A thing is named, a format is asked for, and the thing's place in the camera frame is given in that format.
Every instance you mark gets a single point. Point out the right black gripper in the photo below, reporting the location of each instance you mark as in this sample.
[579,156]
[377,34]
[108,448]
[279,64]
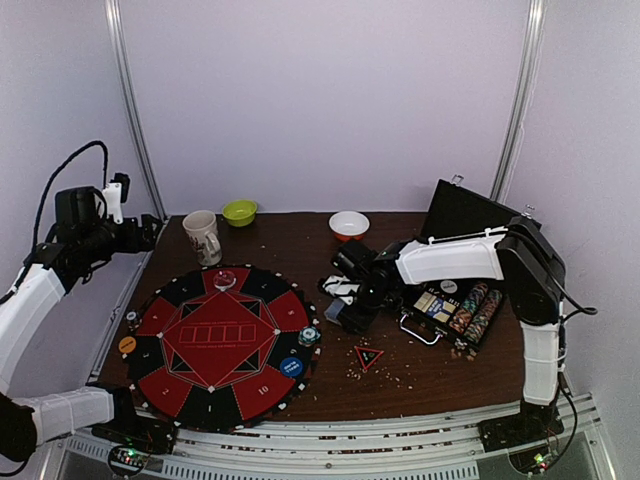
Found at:
[347,311]

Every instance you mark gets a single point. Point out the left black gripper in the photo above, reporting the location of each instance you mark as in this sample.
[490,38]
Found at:
[147,239]

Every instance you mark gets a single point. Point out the blue playing card deck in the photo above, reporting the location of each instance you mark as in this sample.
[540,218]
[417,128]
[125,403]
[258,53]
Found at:
[337,312]

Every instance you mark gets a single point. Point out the teal poker chip stack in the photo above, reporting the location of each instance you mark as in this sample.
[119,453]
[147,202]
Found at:
[309,336]

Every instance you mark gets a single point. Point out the small poker chip stack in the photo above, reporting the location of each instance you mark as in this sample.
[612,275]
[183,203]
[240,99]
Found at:
[132,320]

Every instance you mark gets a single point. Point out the orange big blind button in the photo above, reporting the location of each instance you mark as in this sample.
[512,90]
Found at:
[127,345]

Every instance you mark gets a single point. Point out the right arm base board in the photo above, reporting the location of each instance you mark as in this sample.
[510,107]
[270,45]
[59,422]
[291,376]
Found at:
[525,435]

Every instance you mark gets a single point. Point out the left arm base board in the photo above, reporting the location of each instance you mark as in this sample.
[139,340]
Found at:
[135,444]

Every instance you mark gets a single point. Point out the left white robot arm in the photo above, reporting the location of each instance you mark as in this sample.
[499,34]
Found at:
[49,273]

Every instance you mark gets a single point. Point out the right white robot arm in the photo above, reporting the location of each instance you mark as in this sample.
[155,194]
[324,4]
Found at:
[541,384]

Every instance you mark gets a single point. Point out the orange white bowl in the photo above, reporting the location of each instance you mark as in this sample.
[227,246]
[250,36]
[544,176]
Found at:
[349,225]

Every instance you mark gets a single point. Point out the red black triangle token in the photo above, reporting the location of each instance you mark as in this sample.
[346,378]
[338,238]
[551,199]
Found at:
[367,357]

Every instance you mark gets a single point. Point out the boxed card deck in case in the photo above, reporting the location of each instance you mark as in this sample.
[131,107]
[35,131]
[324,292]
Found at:
[435,307]

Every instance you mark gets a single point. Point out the white round button in case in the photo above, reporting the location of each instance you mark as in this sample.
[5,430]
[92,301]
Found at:
[448,286]

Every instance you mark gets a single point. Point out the black poker chip case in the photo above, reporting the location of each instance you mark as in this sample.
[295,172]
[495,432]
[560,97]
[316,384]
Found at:
[469,238]

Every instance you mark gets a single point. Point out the blue small blind button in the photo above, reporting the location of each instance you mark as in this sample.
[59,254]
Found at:
[291,367]

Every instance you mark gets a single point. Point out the poker chip row two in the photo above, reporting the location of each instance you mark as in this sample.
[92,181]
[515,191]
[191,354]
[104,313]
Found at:
[481,320]

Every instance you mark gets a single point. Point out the white printed mug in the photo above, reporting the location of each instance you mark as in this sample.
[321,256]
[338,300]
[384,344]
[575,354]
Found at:
[202,231]

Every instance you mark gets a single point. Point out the clear dealer button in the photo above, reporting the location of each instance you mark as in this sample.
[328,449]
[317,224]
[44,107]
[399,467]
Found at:
[224,280]

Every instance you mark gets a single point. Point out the green bowl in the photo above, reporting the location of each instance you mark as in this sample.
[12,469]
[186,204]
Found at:
[240,213]

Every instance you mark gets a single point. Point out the round red black poker mat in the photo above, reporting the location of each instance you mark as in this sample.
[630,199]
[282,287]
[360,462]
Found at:
[209,360]

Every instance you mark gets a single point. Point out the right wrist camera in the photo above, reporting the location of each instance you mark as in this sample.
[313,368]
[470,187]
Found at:
[340,287]

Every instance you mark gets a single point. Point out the chrome case handle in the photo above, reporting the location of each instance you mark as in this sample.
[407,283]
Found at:
[418,332]

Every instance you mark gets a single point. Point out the aluminium front rail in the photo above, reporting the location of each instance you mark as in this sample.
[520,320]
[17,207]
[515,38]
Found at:
[440,446]

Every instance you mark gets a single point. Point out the left aluminium post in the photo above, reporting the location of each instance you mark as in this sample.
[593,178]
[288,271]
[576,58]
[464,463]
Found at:
[118,41]

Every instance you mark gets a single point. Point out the aluminium post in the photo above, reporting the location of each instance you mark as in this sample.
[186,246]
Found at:
[118,41]
[525,87]

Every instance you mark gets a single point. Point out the right aluminium post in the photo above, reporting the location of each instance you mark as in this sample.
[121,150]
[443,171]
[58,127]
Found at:
[525,87]

